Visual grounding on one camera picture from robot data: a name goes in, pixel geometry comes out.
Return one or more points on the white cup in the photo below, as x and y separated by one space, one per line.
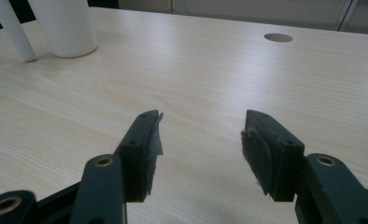
65 28

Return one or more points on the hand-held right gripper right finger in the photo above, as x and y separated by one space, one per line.
274 155

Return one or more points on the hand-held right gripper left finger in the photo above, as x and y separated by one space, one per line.
138 155

